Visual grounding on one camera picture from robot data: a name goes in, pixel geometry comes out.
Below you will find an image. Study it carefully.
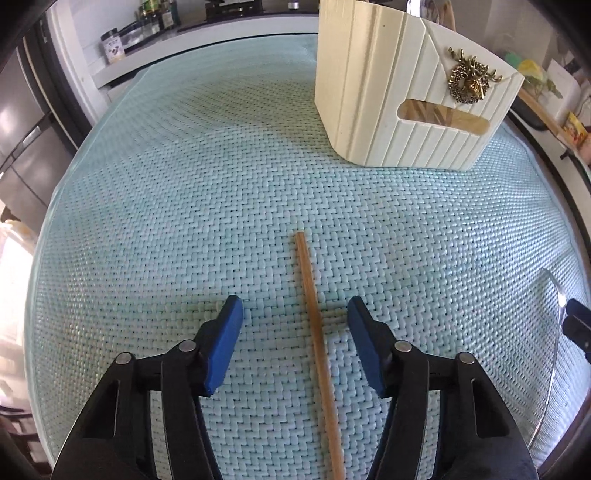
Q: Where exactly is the stainless steel fork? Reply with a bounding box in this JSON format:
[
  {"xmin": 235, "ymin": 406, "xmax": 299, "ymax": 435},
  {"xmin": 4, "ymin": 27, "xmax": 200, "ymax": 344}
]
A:
[{"xmin": 527, "ymin": 268, "xmax": 567, "ymax": 449}]

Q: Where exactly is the wooden cutting board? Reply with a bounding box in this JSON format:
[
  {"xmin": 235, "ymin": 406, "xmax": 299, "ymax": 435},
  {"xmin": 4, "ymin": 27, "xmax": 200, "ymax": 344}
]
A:
[{"xmin": 518, "ymin": 88, "xmax": 577, "ymax": 151}]

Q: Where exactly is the white knife block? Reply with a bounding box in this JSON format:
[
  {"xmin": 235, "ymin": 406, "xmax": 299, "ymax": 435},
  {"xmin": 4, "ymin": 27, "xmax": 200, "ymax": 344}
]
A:
[{"xmin": 545, "ymin": 59, "xmax": 584, "ymax": 125}]

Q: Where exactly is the yellow green plastic bag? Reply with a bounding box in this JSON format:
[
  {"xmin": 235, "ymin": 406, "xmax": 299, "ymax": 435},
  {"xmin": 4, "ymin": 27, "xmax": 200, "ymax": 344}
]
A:
[{"xmin": 504, "ymin": 52, "xmax": 563, "ymax": 99}]

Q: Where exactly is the light blue woven table mat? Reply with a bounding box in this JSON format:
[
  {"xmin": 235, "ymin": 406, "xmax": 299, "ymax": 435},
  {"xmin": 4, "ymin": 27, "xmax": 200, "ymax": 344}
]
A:
[{"xmin": 25, "ymin": 35, "xmax": 590, "ymax": 479}]

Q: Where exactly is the cream ribbed utensil holder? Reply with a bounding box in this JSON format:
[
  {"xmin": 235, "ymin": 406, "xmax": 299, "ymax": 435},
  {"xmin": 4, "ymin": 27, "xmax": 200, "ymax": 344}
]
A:
[{"xmin": 315, "ymin": 1, "xmax": 524, "ymax": 171}]

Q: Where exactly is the grey double door refrigerator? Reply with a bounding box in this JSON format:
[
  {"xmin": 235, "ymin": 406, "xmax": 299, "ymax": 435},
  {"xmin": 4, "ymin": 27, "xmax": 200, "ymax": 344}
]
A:
[{"xmin": 1, "ymin": 38, "xmax": 81, "ymax": 233}]

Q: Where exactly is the sauce bottles group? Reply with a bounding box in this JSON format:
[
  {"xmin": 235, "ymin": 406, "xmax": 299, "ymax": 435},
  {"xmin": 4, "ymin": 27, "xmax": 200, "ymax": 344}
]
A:
[{"xmin": 137, "ymin": 0, "xmax": 180, "ymax": 38}]

